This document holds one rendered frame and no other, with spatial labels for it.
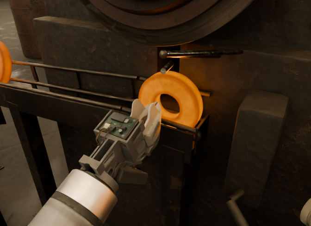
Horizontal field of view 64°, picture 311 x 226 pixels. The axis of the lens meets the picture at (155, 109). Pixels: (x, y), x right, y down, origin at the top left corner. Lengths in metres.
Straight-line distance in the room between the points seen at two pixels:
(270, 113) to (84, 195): 0.33
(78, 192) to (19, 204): 1.09
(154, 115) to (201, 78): 0.16
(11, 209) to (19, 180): 0.19
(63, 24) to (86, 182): 0.53
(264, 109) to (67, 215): 0.36
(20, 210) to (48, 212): 1.04
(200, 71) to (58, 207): 0.40
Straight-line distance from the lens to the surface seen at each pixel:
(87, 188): 0.40
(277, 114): 0.48
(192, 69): 0.59
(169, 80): 0.54
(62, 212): 0.39
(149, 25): 0.48
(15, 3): 3.39
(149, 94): 0.58
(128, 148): 0.42
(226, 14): 0.44
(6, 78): 1.08
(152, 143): 0.47
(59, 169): 1.58
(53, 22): 0.84
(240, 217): 0.56
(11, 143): 1.91
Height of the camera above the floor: 1.02
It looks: 30 degrees down
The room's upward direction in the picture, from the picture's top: straight up
